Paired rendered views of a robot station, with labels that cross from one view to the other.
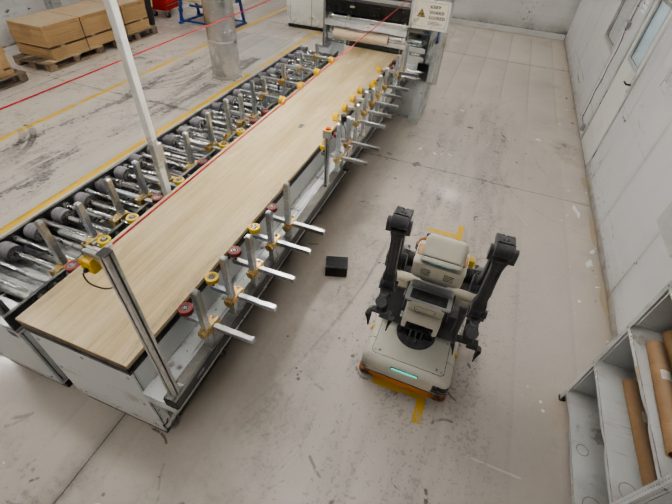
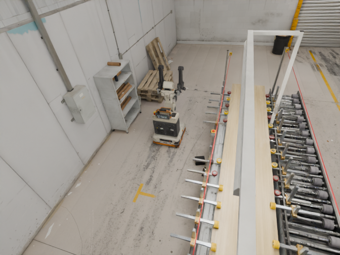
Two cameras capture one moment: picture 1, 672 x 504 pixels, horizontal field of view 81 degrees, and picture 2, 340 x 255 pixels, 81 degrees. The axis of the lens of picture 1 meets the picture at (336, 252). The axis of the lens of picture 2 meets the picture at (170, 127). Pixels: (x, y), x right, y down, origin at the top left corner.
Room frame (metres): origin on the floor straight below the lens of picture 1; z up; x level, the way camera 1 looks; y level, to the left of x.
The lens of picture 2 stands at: (5.16, -0.44, 3.40)
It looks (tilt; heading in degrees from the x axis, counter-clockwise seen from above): 41 degrees down; 183
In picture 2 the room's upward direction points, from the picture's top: 6 degrees counter-clockwise
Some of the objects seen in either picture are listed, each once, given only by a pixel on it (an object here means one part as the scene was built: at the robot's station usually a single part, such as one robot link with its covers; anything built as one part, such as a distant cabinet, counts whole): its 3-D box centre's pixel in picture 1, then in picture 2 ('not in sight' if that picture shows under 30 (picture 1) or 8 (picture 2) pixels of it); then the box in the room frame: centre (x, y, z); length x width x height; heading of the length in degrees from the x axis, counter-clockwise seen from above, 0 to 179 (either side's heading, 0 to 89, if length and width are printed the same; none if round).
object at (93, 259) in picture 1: (140, 332); (226, 72); (0.92, 0.80, 1.20); 0.15 x 0.12 x 1.00; 162
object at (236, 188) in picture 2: not in sight; (247, 85); (3.43, 0.29, 2.34); 2.40 x 0.12 x 0.08; 162
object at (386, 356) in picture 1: (412, 342); (169, 132); (1.67, -0.62, 0.16); 0.67 x 0.64 x 0.25; 161
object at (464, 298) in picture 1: (427, 296); (166, 121); (1.76, -0.65, 0.59); 0.55 x 0.34 x 0.83; 71
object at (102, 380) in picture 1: (292, 170); not in sight; (3.45, 0.51, 0.44); 5.10 x 0.69 x 0.87; 162
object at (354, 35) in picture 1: (374, 38); not in sight; (5.99, -0.33, 1.05); 1.43 x 0.12 x 0.12; 72
